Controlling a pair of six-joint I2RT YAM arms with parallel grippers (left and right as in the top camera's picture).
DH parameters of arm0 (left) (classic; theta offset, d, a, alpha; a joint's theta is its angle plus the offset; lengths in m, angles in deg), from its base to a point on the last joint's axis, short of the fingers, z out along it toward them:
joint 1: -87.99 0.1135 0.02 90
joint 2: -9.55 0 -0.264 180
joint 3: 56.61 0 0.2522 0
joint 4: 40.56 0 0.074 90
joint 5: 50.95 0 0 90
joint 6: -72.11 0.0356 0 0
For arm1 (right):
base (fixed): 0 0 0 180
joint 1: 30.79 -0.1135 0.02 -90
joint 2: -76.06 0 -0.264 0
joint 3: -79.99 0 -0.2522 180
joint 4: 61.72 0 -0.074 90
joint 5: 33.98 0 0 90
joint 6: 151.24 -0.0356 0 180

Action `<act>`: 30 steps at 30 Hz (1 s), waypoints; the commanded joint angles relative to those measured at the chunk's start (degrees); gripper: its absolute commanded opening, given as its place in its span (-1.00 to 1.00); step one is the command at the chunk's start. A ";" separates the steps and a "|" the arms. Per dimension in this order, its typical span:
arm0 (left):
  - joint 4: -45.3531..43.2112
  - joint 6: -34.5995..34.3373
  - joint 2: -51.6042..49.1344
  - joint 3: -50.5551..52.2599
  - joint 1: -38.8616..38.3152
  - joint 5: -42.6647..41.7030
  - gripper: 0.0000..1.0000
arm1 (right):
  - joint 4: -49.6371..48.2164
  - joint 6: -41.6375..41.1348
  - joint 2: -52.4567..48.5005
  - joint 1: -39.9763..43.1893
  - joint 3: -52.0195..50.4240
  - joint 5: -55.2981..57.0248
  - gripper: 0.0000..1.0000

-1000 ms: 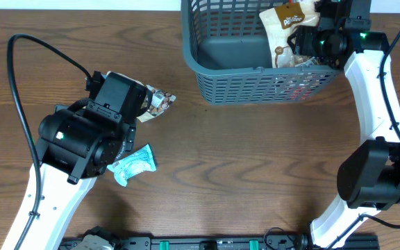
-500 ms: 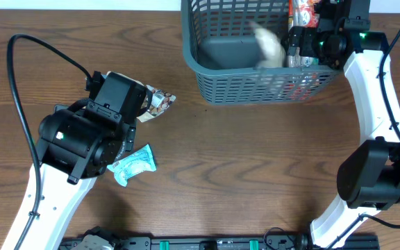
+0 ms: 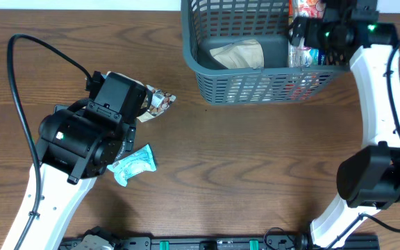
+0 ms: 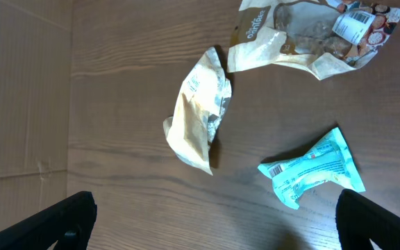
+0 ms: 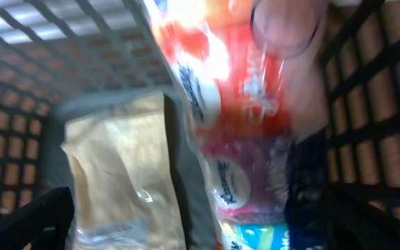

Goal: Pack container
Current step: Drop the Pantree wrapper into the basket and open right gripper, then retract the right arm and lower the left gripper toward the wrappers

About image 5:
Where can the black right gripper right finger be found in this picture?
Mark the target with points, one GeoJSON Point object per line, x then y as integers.
{"type": "Point", "coordinates": [321, 215]}

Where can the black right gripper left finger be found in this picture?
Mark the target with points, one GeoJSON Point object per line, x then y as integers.
{"type": "Point", "coordinates": [43, 223]}

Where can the beige brown snack bag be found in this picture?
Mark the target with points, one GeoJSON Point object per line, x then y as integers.
{"type": "Point", "coordinates": [124, 194]}

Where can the multicolour tissue pack strip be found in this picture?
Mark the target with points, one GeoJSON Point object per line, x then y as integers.
{"type": "Point", "coordinates": [254, 112]}

